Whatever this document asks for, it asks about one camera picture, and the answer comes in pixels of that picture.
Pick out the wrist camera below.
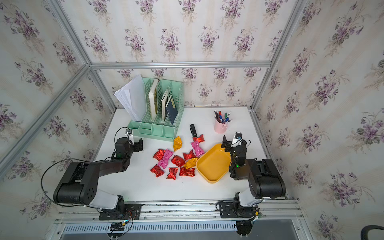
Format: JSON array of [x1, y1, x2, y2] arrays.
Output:
[[125, 128, 133, 136], [235, 132, 243, 141]]

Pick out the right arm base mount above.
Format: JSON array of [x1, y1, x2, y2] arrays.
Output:
[[215, 201, 260, 219]]

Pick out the pink pen cup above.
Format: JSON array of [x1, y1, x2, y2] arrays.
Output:
[[214, 121, 228, 134]]

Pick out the pens in cup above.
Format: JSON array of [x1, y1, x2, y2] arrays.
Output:
[[214, 111, 231, 124]]

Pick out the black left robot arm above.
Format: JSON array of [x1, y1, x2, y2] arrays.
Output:
[[49, 137, 144, 214]]

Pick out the dark blue booklet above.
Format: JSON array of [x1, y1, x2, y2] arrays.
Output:
[[166, 95, 178, 125]]

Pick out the yellow storage tray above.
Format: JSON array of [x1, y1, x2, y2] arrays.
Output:
[[196, 144, 231, 184]]

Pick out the beige notebook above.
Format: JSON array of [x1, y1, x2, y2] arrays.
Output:
[[161, 90, 169, 121]]

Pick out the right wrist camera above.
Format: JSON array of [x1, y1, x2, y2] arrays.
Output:
[[235, 132, 243, 141]]

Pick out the mint green desk organizer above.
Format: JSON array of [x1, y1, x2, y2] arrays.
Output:
[[128, 78, 184, 142]]

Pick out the aluminium rail frame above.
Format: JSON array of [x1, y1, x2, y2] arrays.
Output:
[[53, 197, 304, 224]]

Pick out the yellow tea bag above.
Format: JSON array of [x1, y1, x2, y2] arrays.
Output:
[[173, 137, 183, 152], [184, 158, 198, 170]]

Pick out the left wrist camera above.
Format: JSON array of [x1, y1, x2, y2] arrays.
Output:
[[125, 128, 133, 136]]

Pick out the black stapler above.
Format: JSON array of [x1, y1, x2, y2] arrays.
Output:
[[190, 124, 198, 138]]

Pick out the pink tea bag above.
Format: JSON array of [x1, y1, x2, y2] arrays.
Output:
[[191, 141, 205, 158], [158, 149, 174, 170]]

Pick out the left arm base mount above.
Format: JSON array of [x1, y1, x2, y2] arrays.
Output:
[[99, 204, 142, 221]]

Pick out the white paper stack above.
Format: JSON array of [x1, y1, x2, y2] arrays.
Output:
[[114, 75, 147, 122]]

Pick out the cream book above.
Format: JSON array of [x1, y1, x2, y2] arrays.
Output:
[[148, 79, 159, 121]]

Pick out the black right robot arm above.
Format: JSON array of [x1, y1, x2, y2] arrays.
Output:
[[221, 133, 286, 208]]

